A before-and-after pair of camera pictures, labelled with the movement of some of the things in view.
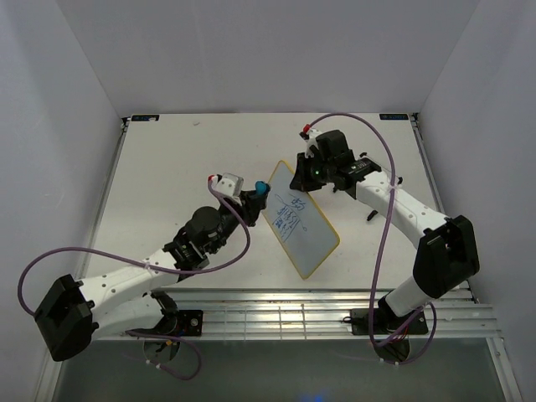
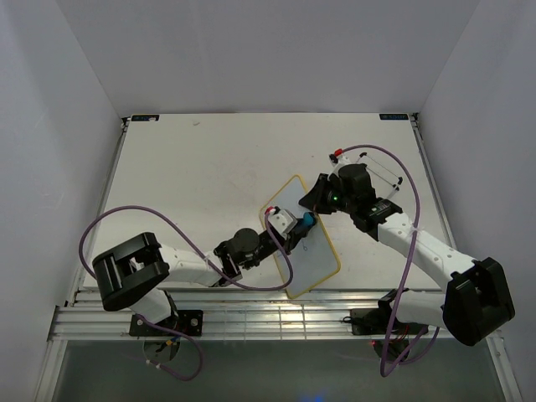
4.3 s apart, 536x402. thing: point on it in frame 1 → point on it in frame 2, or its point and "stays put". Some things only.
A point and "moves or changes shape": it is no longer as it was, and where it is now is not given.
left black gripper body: (229, 219) → (267, 245)
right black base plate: (385, 322) stays put
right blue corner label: (394, 116) stays put
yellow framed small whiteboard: (297, 224) moves or changes shape
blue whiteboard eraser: (262, 188) → (308, 219)
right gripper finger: (303, 177) → (319, 198)
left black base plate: (184, 322) stays put
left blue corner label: (146, 118) stays put
